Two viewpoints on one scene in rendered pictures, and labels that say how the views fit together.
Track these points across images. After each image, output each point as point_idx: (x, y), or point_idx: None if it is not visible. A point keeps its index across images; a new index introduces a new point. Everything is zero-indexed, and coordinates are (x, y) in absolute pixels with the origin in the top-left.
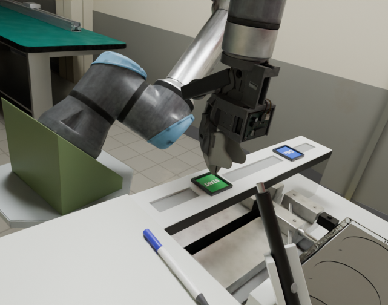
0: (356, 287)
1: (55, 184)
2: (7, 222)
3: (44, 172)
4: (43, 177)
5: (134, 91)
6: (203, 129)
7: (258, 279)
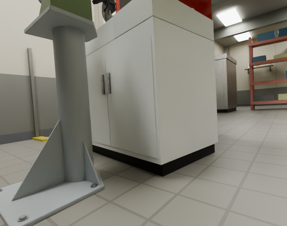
0: None
1: (89, 15)
2: (92, 23)
3: (82, 11)
4: (82, 14)
5: None
6: (109, 6)
7: None
